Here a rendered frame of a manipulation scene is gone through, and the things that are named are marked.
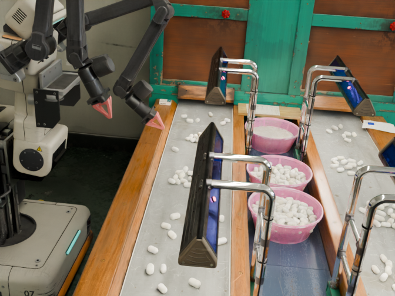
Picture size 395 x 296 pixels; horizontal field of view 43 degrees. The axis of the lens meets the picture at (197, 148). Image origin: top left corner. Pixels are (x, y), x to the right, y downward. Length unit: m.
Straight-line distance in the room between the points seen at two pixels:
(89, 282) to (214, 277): 0.36
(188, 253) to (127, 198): 0.80
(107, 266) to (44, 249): 0.95
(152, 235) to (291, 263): 0.46
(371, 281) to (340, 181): 0.62
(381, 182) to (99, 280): 1.24
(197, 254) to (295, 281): 0.67
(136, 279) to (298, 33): 1.61
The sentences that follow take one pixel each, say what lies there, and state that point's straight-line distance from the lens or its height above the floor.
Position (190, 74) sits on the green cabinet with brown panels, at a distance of 2.72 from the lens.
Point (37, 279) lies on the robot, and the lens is 2.29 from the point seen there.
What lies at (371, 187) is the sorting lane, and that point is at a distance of 2.14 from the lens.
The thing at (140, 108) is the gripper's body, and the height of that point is 0.91.
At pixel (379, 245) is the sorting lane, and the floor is 0.74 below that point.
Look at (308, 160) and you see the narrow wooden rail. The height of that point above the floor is 0.76.
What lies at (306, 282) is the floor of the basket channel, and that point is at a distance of 1.66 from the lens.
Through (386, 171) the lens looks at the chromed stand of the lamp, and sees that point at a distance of 1.41.
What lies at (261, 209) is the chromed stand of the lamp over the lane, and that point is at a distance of 1.41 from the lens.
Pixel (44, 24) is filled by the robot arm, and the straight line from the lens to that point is 1.84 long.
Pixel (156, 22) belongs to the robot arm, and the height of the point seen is 1.28.
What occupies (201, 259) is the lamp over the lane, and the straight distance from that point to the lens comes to 1.05.
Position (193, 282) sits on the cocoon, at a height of 0.76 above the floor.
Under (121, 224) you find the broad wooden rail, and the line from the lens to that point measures 1.68.
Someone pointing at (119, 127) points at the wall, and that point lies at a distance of 3.83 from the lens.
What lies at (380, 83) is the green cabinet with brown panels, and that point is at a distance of 2.83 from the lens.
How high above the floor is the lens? 1.70
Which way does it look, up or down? 25 degrees down
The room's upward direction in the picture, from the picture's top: 4 degrees clockwise
